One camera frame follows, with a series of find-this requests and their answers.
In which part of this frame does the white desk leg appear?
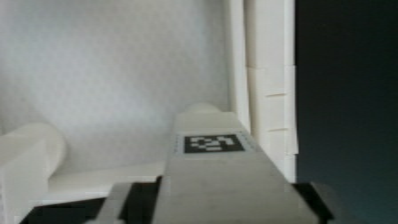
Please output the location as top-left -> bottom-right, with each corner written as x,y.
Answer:
154,103 -> 321,224
0,123 -> 67,224

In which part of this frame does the white desk tabletop panel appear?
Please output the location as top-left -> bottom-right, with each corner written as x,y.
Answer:
0,0 -> 248,204

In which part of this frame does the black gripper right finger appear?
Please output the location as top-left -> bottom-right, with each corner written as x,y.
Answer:
294,182 -> 344,224

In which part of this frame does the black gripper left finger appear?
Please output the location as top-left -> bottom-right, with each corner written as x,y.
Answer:
95,175 -> 164,224

